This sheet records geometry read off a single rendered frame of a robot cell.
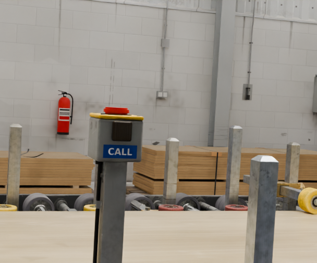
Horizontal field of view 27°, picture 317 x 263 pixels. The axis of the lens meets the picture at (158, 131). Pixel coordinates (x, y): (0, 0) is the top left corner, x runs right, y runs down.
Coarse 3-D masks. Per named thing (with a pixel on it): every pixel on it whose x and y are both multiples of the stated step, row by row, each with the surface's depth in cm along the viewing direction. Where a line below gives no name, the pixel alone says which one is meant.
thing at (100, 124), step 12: (96, 120) 98; (108, 120) 97; (120, 120) 98; (132, 120) 99; (96, 132) 98; (108, 132) 97; (132, 132) 98; (96, 144) 97; (108, 144) 97; (120, 144) 98; (132, 144) 99; (96, 156) 97
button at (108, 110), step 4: (108, 108) 100; (112, 108) 99; (116, 108) 99; (120, 108) 99; (124, 108) 100; (108, 112) 100; (112, 112) 99; (116, 112) 99; (120, 112) 99; (124, 112) 100; (128, 112) 100
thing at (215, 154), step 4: (212, 152) 742; (216, 152) 744; (220, 152) 745; (284, 152) 792; (216, 156) 744; (220, 156) 746; (216, 160) 744; (216, 164) 745; (216, 168) 745; (216, 172) 745
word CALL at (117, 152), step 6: (108, 150) 97; (114, 150) 98; (120, 150) 98; (126, 150) 98; (132, 150) 99; (108, 156) 98; (114, 156) 98; (120, 156) 98; (126, 156) 98; (132, 156) 99
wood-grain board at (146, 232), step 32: (0, 224) 168; (32, 224) 171; (64, 224) 173; (128, 224) 178; (160, 224) 180; (192, 224) 183; (224, 224) 185; (288, 224) 191; (0, 256) 137; (32, 256) 138; (64, 256) 140; (128, 256) 143; (160, 256) 144; (192, 256) 146; (224, 256) 148; (288, 256) 151
